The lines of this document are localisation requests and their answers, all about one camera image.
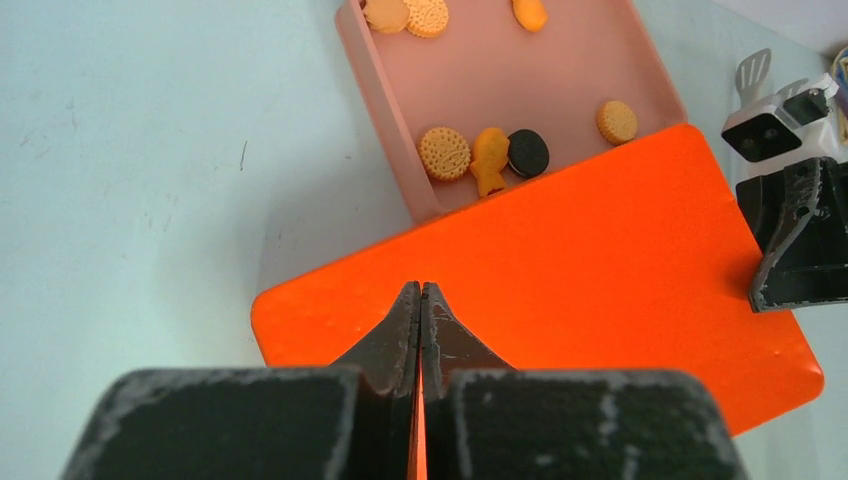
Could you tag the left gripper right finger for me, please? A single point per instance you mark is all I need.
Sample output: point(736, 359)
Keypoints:
point(487, 420)

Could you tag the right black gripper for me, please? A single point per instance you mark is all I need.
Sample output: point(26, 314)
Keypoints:
point(798, 217)

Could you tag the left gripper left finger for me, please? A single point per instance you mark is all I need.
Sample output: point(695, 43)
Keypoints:
point(352, 419)

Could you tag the orange box lid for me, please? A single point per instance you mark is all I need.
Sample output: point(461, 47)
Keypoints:
point(637, 259)

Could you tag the metal tongs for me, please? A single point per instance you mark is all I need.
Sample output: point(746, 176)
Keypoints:
point(753, 85)

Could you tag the pink cookie tray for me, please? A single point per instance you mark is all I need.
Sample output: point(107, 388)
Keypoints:
point(485, 70)

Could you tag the yellow blue cloth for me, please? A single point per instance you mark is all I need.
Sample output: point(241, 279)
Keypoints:
point(839, 74)

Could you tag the round orange cookie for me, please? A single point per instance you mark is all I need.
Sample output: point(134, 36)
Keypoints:
point(617, 122)
point(386, 16)
point(428, 18)
point(445, 154)

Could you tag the black sandwich cookie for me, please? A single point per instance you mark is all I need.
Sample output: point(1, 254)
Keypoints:
point(528, 153)

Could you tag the orange fish cookie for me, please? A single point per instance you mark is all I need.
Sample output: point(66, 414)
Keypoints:
point(532, 15)
point(489, 158)

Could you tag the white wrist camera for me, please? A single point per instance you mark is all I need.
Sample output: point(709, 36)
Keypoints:
point(769, 141)

